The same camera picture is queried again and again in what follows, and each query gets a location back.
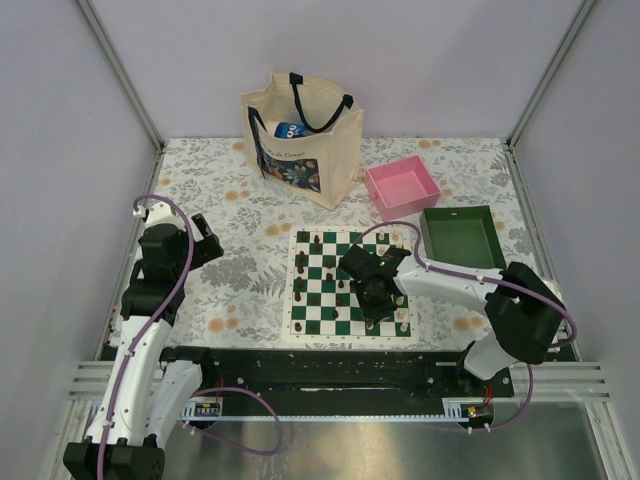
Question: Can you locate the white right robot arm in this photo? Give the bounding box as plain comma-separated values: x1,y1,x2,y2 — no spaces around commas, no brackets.
338,245,566,396

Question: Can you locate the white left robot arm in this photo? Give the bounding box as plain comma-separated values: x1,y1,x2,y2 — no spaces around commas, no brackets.
63,207,224,479

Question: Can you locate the green white chess board mat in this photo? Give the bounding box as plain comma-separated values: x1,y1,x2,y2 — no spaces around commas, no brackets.
282,226,419,348

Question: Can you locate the floral tablecloth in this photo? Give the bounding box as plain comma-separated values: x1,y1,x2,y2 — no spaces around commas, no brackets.
155,138,535,349

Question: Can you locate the pink plastic box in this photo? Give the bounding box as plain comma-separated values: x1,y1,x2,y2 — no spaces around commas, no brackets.
364,155,441,221

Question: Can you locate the green plastic tray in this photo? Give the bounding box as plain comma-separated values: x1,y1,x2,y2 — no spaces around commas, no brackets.
420,205,506,269

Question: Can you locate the beige canvas tote bag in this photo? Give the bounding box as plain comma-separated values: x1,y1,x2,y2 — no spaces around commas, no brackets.
240,72,364,210

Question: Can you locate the blue white can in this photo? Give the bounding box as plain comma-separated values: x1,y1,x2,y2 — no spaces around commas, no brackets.
273,122,308,139

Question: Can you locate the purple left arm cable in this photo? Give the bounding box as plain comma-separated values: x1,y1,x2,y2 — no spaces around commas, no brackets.
92,193,284,480

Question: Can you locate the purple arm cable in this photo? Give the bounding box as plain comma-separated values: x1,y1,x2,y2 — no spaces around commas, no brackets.
352,222,579,434
92,193,284,480

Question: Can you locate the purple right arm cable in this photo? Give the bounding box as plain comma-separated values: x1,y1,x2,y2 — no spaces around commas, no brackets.
352,222,579,434

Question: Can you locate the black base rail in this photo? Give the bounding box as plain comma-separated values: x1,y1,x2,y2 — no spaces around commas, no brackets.
150,346,514,418

